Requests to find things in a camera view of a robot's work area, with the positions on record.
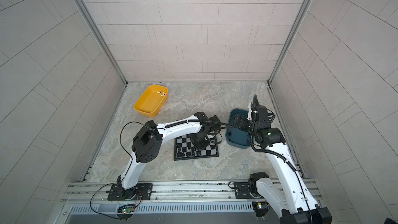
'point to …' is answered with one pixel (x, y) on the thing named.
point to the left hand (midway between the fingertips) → (203, 147)
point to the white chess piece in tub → (159, 92)
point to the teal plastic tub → (236, 138)
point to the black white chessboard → (185, 149)
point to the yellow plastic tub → (150, 102)
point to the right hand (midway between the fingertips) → (239, 120)
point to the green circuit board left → (127, 210)
